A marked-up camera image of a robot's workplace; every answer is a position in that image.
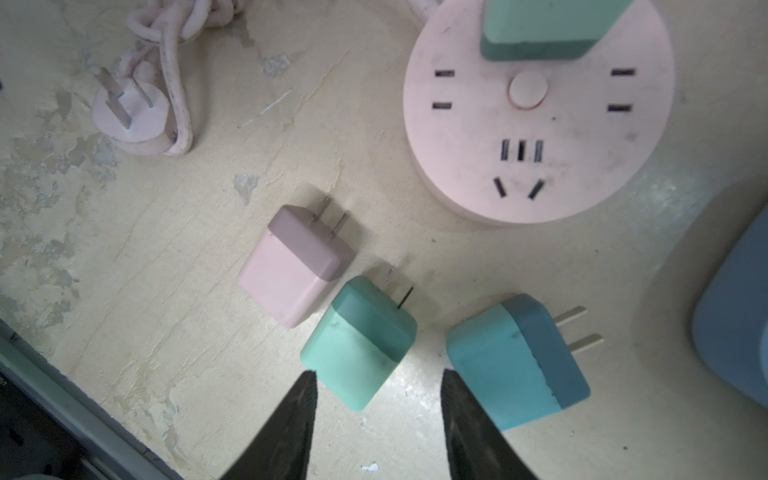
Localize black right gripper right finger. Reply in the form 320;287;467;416
440;369;538;480

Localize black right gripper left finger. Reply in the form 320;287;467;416
222;370;318;480

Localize teal plug adapter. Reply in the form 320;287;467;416
446;294;604;432

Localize mint green plug adapter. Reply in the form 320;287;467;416
480;0;632;61

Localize pink plug adapter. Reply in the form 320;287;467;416
238;196;355;329

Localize blue square power strip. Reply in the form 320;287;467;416
692;210;767;407

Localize pink round power strip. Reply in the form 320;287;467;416
403;1;675;225

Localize pink power strip cable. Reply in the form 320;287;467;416
91;0;445;158

